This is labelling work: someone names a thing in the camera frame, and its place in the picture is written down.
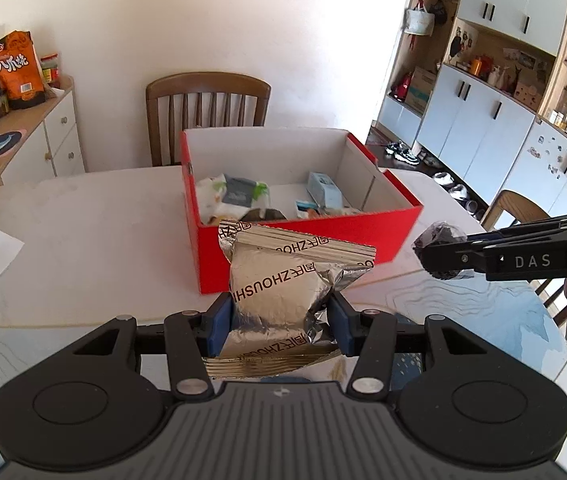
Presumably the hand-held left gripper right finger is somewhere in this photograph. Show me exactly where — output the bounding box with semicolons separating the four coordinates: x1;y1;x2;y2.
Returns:
327;294;489;397

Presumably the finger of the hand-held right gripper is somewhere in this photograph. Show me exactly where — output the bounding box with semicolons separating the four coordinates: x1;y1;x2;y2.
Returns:
422;240;487;277
465;210;567;244

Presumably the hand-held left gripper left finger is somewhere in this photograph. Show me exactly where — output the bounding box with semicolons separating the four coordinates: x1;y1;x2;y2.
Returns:
71;294;234;401

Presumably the dark snack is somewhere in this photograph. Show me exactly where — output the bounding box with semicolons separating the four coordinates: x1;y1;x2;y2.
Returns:
412;221;474;281

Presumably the brown striped snack packet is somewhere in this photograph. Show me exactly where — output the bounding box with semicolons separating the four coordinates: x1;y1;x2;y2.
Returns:
204;219;377;378

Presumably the red cardboard box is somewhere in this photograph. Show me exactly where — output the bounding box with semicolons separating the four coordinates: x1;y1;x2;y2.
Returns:
180;128;423;295

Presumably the blue white sausage packet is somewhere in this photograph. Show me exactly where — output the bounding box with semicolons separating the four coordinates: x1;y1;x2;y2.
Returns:
295;200;325;219

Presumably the white wet wipe packet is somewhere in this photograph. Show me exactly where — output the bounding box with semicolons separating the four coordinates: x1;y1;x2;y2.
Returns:
196;174;270;225

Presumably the light blue carton box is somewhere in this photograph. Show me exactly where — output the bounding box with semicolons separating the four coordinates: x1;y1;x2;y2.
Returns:
307;171;345;209

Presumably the white marble desktop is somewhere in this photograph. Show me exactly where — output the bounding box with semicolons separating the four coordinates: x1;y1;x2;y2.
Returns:
0;165;567;461

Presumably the brown wooden chair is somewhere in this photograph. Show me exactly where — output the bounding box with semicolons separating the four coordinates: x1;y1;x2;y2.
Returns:
481;190;567;328
146;72;272;167

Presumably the cardboard box with green print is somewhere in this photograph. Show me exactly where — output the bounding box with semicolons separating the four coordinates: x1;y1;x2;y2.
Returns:
406;66;438;113

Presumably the red bag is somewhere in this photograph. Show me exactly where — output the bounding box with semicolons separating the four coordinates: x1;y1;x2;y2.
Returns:
389;72;414;102

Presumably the pale hanging tote bag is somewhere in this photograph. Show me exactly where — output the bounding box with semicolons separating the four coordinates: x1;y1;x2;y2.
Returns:
403;0;437;36

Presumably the white sideboard cabinet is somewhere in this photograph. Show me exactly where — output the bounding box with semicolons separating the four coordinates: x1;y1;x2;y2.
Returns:
0;76;87;193

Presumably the red lidded jar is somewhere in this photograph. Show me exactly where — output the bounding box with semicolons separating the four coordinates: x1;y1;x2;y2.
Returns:
40;52;60;86

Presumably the orange snack bag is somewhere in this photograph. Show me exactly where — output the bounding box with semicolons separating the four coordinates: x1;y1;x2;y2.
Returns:
0;30;45;110

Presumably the white wooden wall cupboard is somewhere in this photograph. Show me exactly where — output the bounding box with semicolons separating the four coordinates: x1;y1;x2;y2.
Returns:
371;0;567;241

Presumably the black cartoon wall decoration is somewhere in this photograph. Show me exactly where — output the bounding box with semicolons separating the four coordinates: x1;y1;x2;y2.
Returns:
449;25;468;58

